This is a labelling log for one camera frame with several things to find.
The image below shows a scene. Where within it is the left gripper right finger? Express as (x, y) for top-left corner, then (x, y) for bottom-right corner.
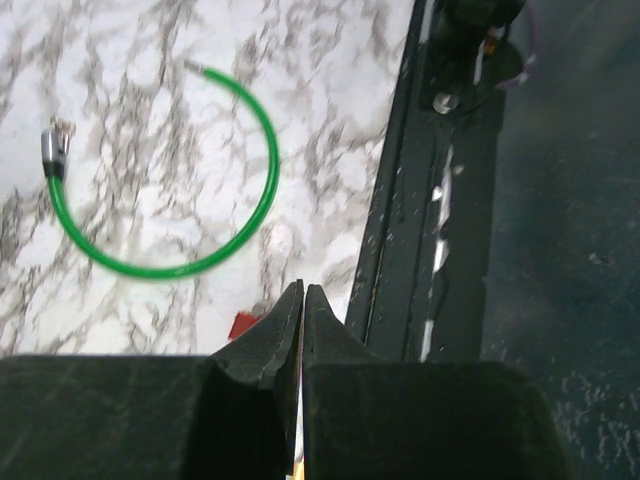
(302, 285), (570, 479)

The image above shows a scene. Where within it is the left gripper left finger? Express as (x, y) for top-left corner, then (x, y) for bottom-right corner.
(1, 281), (303, 479)

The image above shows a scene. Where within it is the red cable lock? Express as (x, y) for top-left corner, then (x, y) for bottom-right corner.
(228, 311), (260, 341)

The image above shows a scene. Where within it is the green cable lock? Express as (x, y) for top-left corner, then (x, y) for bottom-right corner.
(39, 60), (281, 281)

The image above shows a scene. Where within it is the small dark key set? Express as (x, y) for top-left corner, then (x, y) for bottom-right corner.
(251, 300), (272, 318)

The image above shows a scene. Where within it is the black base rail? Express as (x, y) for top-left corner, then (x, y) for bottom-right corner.
(345, 1), (536, 363)

